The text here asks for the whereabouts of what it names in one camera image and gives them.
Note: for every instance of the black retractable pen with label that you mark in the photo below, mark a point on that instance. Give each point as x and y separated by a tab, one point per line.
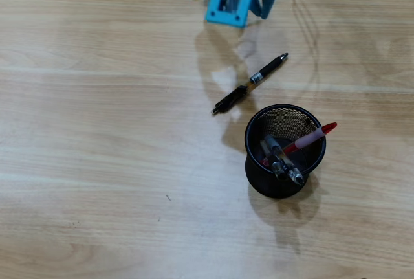
265	69

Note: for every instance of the red retractable pen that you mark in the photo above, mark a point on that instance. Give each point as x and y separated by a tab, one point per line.
310	138

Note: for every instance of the clear capped pen black grip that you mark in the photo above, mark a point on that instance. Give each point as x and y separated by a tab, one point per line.
279	169

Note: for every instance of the grey clear retractable pen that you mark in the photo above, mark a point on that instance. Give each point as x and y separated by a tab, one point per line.
296	175

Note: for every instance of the black mesh pen holder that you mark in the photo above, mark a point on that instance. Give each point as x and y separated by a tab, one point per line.
278	190

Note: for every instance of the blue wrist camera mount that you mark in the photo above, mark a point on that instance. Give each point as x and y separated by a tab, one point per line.
213	13

